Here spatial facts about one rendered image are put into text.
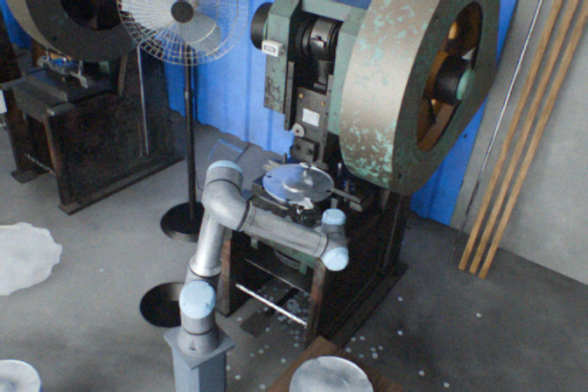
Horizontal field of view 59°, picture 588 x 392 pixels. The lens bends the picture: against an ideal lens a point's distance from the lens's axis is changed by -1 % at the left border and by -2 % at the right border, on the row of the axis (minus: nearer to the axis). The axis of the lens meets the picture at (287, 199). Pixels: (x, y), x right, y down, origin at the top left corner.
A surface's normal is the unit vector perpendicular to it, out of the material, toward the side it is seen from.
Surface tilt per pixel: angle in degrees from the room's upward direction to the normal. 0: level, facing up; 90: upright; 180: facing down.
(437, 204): 90
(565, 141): 90
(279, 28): 90
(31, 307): 0
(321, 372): 0
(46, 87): 90
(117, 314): 0
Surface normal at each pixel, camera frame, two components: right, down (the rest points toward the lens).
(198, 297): 0.07, -0.74
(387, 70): -0.54, 0.18
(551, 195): -0.58, 0.43
